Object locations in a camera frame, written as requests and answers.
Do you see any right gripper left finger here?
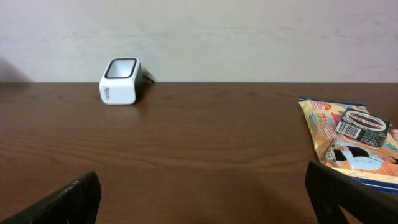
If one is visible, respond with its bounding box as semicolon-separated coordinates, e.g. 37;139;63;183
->
2;172;101;224

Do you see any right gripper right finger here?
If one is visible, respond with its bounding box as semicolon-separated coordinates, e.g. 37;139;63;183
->
305;161;397;223

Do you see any large yellow snack bag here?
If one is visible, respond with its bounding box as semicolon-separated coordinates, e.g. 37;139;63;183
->
298;97;397;194

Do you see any dark green round-label packet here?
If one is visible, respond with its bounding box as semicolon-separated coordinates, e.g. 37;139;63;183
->
335;108;391;147

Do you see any orange small packet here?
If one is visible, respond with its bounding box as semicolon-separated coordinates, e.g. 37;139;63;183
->
390;129;398;142

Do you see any white barcode scanner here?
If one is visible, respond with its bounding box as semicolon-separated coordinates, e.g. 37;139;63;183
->
99;57;155;105

